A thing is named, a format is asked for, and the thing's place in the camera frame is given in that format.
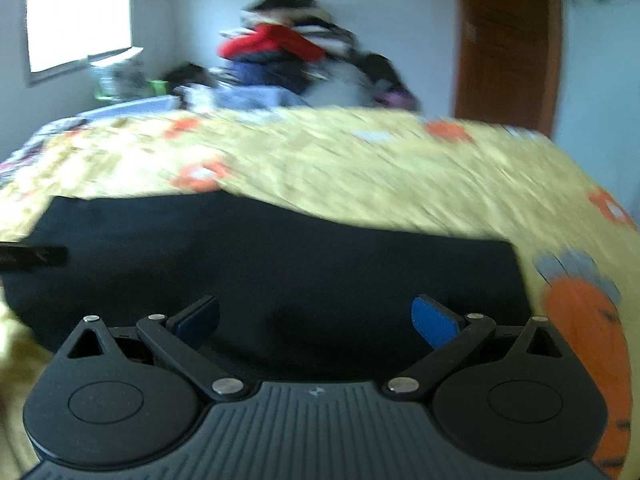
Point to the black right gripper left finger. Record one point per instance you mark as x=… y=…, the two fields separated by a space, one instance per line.
x=175 y=342

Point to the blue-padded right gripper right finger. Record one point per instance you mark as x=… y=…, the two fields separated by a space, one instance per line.
x=452 y=337

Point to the black pants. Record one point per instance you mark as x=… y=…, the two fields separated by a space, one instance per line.
x=302 y=299

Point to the patterned patchwork bed sheet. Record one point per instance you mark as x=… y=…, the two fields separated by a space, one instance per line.
x=34 y=146

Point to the yellow carrot-print bedspread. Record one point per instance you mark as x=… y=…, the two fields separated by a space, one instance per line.
x=579 y=250

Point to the green plastic chair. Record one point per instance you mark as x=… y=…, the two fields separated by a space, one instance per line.
x=157 y=87

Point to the floral white pillow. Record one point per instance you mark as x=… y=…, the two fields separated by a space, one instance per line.
x=121 y=79

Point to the blue quilted blanket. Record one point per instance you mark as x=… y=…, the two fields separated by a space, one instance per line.
x=202 y=99

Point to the black bag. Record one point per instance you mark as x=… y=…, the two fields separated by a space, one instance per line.
x=185 y=74

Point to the white wardrobe with flower decals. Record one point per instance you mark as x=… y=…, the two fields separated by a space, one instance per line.
x=597 y=122

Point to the brown wooden door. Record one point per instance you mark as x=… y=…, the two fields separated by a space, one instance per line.
x=510 y=62

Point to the red jacket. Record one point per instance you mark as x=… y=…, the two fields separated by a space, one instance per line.
x=271 y=38

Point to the pile of folded clothes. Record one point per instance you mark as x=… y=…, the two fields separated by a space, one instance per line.
x=345 y=77

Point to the window with grey frame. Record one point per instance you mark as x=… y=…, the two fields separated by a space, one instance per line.
x=66 y=35

